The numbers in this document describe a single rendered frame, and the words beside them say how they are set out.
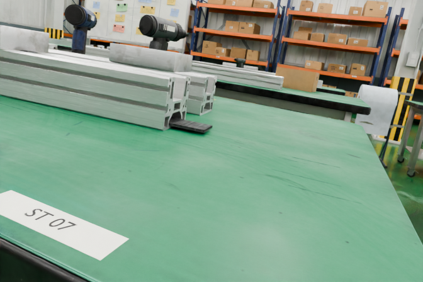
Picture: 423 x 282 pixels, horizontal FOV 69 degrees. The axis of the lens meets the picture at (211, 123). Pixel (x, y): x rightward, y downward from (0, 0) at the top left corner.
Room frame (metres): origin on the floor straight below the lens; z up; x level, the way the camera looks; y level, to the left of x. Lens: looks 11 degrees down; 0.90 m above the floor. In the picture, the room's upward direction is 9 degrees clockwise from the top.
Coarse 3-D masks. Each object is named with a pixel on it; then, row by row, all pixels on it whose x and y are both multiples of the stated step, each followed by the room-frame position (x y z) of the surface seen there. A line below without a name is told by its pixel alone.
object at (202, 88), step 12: (48, 48) 0.87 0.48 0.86; (96, 60) 0.72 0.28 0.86; (108, 60) 0.72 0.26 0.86; (168, 72) 0.68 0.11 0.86; (180, 72) 0.67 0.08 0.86; (192, 72) 0.74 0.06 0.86; (192, 84) 0.68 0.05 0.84; (204, 84) 0.67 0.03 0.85; (192, 96) 0.68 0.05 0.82; (204, 96) 0.67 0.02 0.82; (192, 108) 0.66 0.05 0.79; (204, 108) 0.74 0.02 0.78
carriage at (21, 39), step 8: (0, 32) 0.55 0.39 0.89; (8, 32) 0.56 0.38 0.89; (16, 32) 0.58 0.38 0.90; (24, 32) 0.59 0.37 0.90; (32, 32) 0.61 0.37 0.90; (40, 32) 0.63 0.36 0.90; (0, 40) 0.55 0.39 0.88; (8, 40) 0.56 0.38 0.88; (16, 40) 0.58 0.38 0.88; (24, 40) 0.60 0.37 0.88; (32, 40) 0.61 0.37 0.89; (40, 40) 0.63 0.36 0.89; (48, 40) 0.65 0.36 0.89; (8, 48) 0.56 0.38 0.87; (16, 48) 0.58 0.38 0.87; (24, 48) 0.60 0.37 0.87; (32, 48) 0.61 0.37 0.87; (40, 48) 0.63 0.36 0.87
